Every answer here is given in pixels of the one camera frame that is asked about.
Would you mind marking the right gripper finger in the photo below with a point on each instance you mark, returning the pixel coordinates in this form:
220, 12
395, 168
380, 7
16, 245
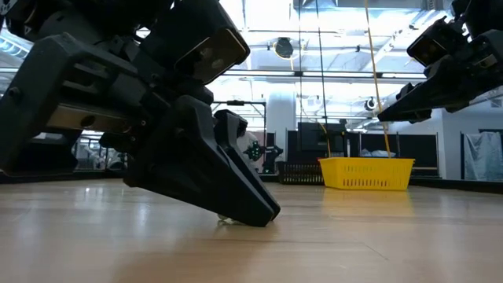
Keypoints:
440, 94
406, 91

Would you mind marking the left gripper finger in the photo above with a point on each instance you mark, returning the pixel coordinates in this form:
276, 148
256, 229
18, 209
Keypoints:
232, 126
196, 169

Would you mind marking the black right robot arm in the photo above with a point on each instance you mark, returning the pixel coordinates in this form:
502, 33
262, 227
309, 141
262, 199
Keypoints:
483, 13

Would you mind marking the person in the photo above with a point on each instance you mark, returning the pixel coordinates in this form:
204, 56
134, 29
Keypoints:
244, 141

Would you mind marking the black handheld device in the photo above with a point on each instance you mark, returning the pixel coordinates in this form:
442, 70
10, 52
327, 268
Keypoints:
257, 151

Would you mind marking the black partition panel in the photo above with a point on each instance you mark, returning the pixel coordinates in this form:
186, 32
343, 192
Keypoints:
310, 141
416, 149

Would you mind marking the pale blue tarp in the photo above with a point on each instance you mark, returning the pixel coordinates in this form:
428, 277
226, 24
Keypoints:
483, 155

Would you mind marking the black plastic basket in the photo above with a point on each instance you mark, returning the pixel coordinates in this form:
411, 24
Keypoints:
300, 175

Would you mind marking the yellow plastic basket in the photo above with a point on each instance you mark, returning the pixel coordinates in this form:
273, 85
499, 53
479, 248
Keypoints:
367, 175

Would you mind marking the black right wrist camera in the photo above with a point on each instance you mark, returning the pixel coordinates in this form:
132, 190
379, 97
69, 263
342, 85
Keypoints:
432, 45

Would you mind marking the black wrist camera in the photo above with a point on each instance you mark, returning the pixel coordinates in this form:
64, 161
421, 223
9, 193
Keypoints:
204, 51
432, 45

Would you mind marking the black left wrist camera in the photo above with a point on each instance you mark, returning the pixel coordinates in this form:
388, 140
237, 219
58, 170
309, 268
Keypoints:
204, 51

